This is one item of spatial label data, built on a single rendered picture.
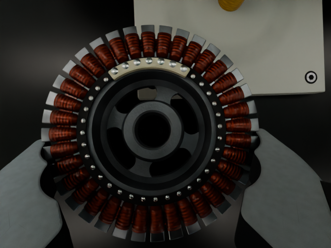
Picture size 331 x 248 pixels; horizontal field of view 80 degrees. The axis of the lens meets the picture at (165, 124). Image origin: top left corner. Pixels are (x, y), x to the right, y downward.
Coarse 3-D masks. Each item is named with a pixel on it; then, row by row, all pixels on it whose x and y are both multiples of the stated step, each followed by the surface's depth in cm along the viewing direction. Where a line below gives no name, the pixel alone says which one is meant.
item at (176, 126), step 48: (96, 48) 10; (144, 48) 10; (192, 48) 10; (48, 96) 10; (96, 96) 10; (192, 96) 12; (240, 96) 10; (96, 144) 11; (144, 144) 12; (192, 144) 12; (240, 144) 10; (96, 192) 10; (144, 192) 10; (192, 192) 10; (240, 192) 10; (144, 240) 10
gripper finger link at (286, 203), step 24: (264, 144) 10; (264, 168) 8; (288, 168) 8; (264, 192) 7; (288, 192) 7; (312, 192) 7; (240, 216) 6; (264, 216) 6; (288, 216) 6; (312, 216) 6; (240, 240) 6; (264, 240) 6; (288, 240) 6; (312, 240) 5
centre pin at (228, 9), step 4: (220, 0) 15; (224, 0) 15; (228, 0) 14; (232, 0) 14; (236, 0) 14; (240, 0) 14; (220, 4) 15; (224, 4) 15; (228, 4) 15; (232, 4) 15; (236, 4) 15; (240, 4) 15; (224, 8) 15; (228, 8) 15; (232, 8) 15; (236, 8) 15
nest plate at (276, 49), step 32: (160, 0) 15; (192, 0) 15; (256, 0) 16; (288, 0) 16; (320, 0) 16; (192, 32) 15; (224, 32) 16; (256, 32) 16; (288, 32) 16; (320, 32) 16; (256, 64) 16; (288, 64) 16; (320, 64) 16
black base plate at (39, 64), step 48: (0, 0) 16; (48, 0) 16; (96, 0) 16; (0, 48) 16; (48, 48) 16; (0, 96) 16; (288, 96) 17; (0, 144) 16; (288, 144) 17; (96, 240) 16; (192, 240) 17
